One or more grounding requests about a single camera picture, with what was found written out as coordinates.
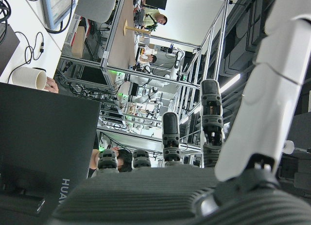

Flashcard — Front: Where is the right white dexterous robot hand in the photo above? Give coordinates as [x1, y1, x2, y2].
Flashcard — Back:
[47, 0, 311, 225]

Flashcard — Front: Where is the bare person hand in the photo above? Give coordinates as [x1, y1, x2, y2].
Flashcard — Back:
[46, 76, 59, 94]

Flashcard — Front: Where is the person in yellow-green shirt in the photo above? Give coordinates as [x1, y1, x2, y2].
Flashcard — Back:
[142, 8, 168, 31]

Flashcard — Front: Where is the black pendant cable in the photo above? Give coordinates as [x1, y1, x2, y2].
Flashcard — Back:
[46, 15, 73, 34]

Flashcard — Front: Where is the person in black t-shirt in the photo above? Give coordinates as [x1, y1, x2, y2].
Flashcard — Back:
[88, 131, 133, 178]

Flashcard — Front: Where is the person in white coat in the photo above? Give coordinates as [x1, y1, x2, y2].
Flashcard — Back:
[139, 53, 157, 72]

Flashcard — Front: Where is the black computer monitor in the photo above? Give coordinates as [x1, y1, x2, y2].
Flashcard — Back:
[0, 82, 102, 225]

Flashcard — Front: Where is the wooden T stand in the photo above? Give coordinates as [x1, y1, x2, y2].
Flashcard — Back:
[122, 19, 151, 36]

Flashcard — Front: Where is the white mug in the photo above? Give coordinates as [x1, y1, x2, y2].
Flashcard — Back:
[11, 66, 47, 90]

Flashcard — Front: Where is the thin black cable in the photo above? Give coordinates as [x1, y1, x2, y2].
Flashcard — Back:
[7, 30, 45, 84]

